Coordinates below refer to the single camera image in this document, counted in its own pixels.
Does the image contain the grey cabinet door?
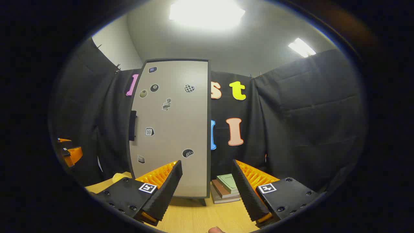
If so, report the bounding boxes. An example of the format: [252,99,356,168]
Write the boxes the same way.
[129,60,209,198]

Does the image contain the brown book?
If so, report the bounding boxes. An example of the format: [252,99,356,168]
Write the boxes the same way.
[212,180,240,199]

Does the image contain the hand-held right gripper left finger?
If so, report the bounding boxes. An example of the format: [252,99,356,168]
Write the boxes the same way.
[92,160,183,226]

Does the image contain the black backdrop cloth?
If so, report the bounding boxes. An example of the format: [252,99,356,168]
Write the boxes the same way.
[52,37,366,194]

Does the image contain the grey book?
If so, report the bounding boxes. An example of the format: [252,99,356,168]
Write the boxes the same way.
[210,184,241,204]

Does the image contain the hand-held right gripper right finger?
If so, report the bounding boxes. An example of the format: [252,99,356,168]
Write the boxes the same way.
[231,159,325,226]

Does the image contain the black cabinet door handle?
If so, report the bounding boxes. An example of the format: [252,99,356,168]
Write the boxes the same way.
[129,111,137,141]

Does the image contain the yellow potato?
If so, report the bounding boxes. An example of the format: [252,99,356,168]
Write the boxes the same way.
[112,173,130,184]

